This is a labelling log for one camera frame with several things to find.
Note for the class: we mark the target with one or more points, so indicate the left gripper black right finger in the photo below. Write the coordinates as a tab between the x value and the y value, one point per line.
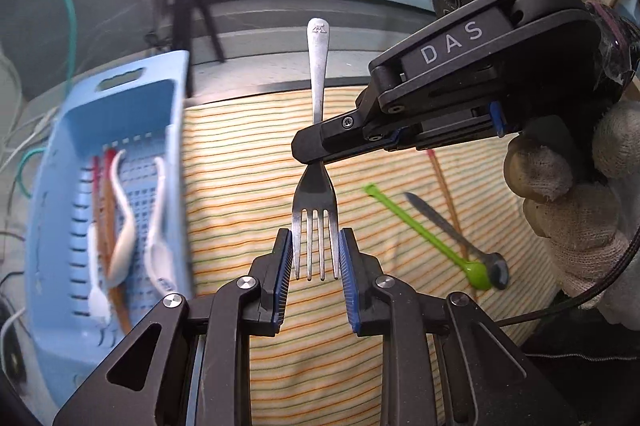
444	360

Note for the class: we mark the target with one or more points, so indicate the dark metal spoon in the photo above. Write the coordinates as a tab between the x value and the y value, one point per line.
497	268

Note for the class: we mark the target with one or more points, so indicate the black tripod stand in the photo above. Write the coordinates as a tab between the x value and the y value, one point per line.
181	34

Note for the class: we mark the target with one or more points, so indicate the stainless steel fork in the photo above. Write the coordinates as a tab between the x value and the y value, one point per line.
315	195

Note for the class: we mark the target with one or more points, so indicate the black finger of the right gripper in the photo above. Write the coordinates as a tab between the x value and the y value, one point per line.
437	133
332	140

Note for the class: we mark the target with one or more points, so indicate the white plastic spork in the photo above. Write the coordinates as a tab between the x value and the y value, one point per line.
99	307

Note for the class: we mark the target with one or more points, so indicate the white gloved right hand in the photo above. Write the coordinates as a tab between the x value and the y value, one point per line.
587	227

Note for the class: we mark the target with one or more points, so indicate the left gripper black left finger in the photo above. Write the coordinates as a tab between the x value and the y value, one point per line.
188	360

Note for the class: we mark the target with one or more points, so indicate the white ceramic spoon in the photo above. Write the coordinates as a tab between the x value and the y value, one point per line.
157	256
126	240

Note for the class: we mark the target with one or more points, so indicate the red wooden chopstick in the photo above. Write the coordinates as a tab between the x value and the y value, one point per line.
97	213

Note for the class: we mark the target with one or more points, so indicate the green plastic spoon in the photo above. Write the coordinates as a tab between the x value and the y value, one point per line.
475	272

